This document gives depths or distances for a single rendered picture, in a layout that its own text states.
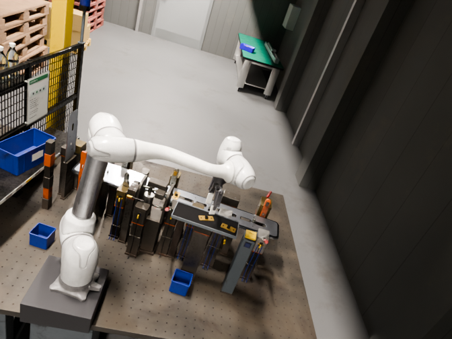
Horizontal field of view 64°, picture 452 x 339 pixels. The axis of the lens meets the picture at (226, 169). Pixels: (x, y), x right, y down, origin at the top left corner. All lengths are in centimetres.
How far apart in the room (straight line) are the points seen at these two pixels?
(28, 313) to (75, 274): 27
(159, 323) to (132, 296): 22
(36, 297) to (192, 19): 873
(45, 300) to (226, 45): 887
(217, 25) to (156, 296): 855
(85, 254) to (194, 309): 71
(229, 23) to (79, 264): 876
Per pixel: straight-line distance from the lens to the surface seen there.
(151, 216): 224
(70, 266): 188
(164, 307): 216
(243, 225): 234
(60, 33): 279
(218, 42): 1014
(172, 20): 1008
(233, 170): 161
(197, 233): 205
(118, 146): 155
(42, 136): 253
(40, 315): 200
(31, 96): 254
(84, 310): 196
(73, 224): 196
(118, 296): 216
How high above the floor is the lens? 241
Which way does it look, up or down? 30 degrees down
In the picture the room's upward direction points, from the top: 19 degrees clockwise
